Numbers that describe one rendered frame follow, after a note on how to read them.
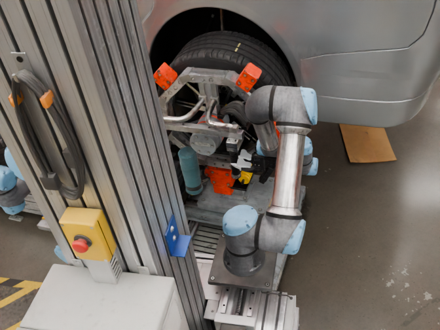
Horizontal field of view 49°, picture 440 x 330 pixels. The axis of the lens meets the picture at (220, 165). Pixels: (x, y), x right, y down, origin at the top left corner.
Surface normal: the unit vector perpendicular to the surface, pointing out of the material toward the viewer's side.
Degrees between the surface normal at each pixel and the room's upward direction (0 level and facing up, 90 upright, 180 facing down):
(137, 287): 0
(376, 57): 90
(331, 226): 0
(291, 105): 48
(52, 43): 90
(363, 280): 0
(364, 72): 90
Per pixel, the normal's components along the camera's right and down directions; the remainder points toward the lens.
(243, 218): -0.23, -0.75
